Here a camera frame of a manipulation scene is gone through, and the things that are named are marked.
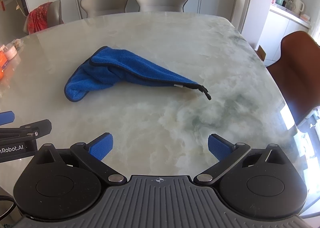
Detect red patterned cloth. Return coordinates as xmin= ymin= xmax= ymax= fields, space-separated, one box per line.
xmin=27 ymin=2 xmax=54 ymax=35

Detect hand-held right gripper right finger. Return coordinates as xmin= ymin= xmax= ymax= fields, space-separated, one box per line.
xmin=194 ymin=133 xmax=290 ymax=185

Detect white counter cabinet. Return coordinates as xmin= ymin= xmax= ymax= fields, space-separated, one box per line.
xmin=255 ymin=3 xmax=312 ymax=67

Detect grey dining chair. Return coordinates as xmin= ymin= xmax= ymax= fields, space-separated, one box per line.
xmin=24 ymin=0 xmax=64 ymax=35

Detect black cable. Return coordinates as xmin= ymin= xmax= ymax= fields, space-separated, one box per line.
xmin=0 ymin=195 xmax=15 ymax=218

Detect pink round jar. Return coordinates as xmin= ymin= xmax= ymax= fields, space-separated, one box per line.
xmin=4 ymin=45 xmax=18 ymax=60

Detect blue towel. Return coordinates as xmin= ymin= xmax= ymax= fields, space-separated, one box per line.
xmin=64 ymin=46 xmax=212 ymax=103

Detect white kettle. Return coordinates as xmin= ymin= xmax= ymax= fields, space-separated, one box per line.
xmin=291 ymin=0 xmax=305 ymax=16

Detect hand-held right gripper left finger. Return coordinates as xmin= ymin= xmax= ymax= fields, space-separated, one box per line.
xmin=32 ymin=132 xmax=125 ymax=185

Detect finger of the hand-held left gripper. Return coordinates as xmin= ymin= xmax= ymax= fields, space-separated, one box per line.
xmin=0 ymin=119 xmax=52 ymax=141
xmin=0 ymin=111 xmax=15 ymax=126

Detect brown leather chair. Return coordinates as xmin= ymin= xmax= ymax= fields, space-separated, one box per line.
xmin=266 ymin=31 xmax=320 ymax=126

